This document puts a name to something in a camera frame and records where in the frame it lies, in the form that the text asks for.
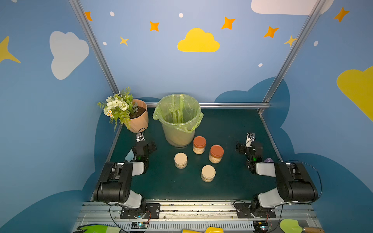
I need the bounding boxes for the yellow scoop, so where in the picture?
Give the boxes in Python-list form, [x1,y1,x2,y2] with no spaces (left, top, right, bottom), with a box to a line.
[182,227,224,233]

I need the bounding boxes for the green spatula wooden handle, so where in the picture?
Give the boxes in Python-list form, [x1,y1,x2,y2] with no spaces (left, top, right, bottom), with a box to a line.
[279,219,325,233]

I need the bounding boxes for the artificial white flower plant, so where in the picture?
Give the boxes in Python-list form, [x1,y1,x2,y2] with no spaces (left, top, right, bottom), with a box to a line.
[97,87,139,129]

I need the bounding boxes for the left controller board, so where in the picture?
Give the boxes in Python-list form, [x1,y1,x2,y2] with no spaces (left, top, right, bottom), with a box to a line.
[131,222,149,230]

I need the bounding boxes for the controller board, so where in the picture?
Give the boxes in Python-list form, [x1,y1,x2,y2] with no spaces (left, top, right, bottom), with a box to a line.
[131,222,149,230]
[253,221,270,233]

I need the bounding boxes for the light blue spatula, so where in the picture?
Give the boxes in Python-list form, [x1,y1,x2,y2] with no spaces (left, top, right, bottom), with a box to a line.
[125,150,135,162]

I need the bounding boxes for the green plastic bin liner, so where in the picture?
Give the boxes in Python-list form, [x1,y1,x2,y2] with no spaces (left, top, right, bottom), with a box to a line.
[153,94,204,133]

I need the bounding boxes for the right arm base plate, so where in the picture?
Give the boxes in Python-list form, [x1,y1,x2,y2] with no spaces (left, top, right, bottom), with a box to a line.
[233,203,276,218]

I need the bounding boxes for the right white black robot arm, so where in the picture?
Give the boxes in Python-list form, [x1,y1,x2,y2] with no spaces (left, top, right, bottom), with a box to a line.
[236,141,322,216]

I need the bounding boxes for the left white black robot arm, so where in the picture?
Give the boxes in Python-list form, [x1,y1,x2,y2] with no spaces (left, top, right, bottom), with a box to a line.
[93,141,156,213]

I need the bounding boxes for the beige-lid oatmeal jar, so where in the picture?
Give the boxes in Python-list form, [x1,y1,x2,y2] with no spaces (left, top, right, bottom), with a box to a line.
[174,152,187,169]
[201,165,216,183]

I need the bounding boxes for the brown-lid oatmeal jar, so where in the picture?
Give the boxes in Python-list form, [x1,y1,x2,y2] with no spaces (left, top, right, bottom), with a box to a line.
[208,145,224,164]
[193,136,207,154]

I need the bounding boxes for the mesh waste bin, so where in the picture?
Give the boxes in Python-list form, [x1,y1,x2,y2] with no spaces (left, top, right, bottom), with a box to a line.
[161,94,202,148]

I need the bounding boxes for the right brown-lid oatmeal jar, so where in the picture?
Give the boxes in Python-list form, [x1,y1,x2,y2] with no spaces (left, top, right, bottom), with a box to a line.
[208,145,224,164]

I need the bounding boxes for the rear brown-lid oatmeal jar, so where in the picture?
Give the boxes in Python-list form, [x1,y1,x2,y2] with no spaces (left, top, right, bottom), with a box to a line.
[193,136,207,154]

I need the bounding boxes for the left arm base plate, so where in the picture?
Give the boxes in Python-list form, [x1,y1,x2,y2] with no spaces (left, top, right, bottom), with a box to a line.
[119,203,160,219]

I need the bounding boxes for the purple pink-handled scoop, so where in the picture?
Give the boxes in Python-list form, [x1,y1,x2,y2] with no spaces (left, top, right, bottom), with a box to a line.
[264,158,274,163]

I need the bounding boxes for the right controller board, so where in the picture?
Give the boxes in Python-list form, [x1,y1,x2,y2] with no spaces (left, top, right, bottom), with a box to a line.
[253,221,270,233]

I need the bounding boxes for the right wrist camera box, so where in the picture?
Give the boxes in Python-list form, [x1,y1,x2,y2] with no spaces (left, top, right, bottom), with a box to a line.
[245,132,255,148]

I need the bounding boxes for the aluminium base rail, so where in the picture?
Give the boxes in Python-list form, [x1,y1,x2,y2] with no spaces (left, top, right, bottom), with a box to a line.
[72,200,321,233]

